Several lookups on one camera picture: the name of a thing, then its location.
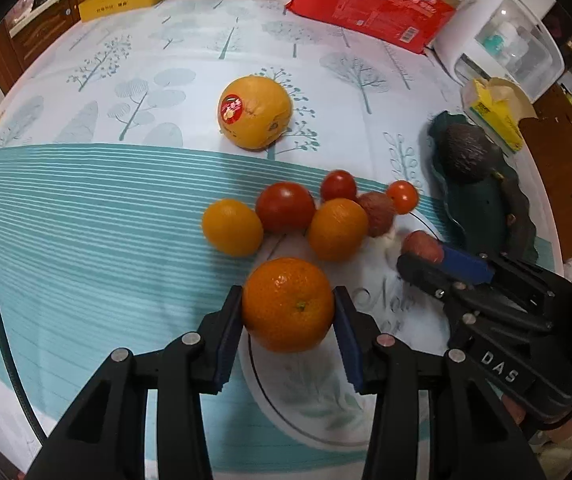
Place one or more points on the person's right hand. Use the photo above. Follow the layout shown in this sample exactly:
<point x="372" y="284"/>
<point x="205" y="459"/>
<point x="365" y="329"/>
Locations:
<point x="557" y="432"/>

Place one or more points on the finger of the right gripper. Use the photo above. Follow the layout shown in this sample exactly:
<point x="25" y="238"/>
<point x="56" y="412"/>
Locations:
<point x="465" y="267"/>
<point x="440" y="281"/>

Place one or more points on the large mandarin orange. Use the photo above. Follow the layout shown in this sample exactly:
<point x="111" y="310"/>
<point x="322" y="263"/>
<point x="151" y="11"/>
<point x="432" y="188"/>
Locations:
<point x="288" y="305"/>

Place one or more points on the white cosmetic storage box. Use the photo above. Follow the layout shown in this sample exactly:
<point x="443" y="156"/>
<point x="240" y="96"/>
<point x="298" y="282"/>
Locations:
<point x="499" y="38"/>

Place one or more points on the reddish brown lychee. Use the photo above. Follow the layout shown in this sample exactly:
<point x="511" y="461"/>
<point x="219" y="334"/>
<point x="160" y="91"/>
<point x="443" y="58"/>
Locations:
<point x="380" y="212"/>

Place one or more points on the red cherry tomato near plate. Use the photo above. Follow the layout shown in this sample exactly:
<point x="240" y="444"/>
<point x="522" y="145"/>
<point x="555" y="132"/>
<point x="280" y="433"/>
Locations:
<point x="404" y="196"/>

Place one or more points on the small yellow-orange citrus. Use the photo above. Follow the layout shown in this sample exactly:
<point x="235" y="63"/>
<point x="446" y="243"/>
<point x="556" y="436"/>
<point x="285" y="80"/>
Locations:
<point x="232" y="227"/>

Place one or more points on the large red cherry tomato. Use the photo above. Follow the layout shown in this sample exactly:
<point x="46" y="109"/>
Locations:
<point x="285" y="207"/>

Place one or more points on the large yellow orange with sticker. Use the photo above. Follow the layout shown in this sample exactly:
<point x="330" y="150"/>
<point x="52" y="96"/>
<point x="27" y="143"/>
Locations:
<point x="254" y="111"/>

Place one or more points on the small red cherry tomato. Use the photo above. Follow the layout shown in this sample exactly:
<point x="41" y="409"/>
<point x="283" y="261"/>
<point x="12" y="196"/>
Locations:
<point x="338" y="184"/>

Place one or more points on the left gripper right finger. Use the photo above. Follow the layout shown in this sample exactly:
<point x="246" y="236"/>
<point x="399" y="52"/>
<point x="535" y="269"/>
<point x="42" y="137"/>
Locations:
<point x="380" y="365"/>

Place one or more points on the yellow tissue pack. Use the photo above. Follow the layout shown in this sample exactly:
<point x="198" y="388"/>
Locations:
<point x="500" y="105"/>

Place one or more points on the medium mandarin orange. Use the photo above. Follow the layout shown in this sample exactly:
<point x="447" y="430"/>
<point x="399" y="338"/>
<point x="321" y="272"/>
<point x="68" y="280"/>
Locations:
<point x="337" y="230"/>

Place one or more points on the dark green scalloped plate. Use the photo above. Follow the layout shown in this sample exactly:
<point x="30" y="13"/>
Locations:
<point x="491" y="216"/>

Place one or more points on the dark avocado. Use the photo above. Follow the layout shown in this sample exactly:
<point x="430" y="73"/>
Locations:
<point x="466" y="155"/>

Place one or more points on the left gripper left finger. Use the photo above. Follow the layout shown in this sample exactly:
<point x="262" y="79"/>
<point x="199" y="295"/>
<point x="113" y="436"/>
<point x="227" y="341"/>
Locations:
<point x="196" y="363"/>

